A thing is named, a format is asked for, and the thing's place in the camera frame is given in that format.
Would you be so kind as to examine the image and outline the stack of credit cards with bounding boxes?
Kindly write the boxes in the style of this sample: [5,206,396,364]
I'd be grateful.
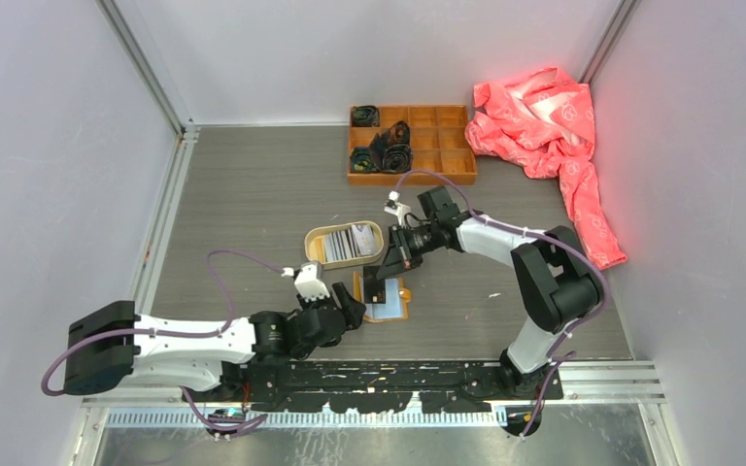
[322,222,381,264]

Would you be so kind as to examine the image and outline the dark rolled fabric top left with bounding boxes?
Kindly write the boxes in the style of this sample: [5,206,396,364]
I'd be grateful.
[350,105,380,127]

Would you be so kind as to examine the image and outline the orange leather card holder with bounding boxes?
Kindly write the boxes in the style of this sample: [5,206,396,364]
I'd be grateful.
[353,272,412,323]

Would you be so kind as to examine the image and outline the dark rolled fabric bottom left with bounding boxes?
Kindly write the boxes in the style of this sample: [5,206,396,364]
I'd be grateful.
[349,147,379,174]

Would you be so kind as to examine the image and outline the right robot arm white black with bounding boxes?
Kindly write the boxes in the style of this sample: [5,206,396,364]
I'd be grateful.
[361,186,607,399]

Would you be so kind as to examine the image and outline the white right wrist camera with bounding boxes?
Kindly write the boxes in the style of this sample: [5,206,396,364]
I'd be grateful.
[384,190,412,227]

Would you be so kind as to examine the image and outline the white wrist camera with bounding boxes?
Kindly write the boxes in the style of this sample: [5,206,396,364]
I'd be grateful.
[384,190,412,227]
[293,261,330,302]

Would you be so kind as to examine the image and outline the beige oval card tray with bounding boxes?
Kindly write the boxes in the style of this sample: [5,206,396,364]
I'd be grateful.
[304,220,385,270]

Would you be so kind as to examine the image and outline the dark credit card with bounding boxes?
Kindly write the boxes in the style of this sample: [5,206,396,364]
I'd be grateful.
[361,265,387,304]

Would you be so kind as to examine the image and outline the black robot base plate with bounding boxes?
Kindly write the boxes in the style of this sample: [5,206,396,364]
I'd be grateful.
[190,360,563,414]

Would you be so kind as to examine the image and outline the dark rolled fabric bottom centre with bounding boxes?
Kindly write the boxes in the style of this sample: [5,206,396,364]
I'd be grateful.
[380,144,414,174]

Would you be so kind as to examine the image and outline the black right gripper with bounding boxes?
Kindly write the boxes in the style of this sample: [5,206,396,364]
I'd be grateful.
[378,221,440,281]

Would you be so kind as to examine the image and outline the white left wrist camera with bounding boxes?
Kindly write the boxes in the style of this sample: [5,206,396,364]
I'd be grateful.
[293,261,330,302]

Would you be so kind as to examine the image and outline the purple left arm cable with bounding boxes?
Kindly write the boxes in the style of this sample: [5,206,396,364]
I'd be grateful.
[41,249,297,440]

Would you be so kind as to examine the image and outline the pink crumpled cloth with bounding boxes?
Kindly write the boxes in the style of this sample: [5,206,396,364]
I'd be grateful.
[464,67,627,270]

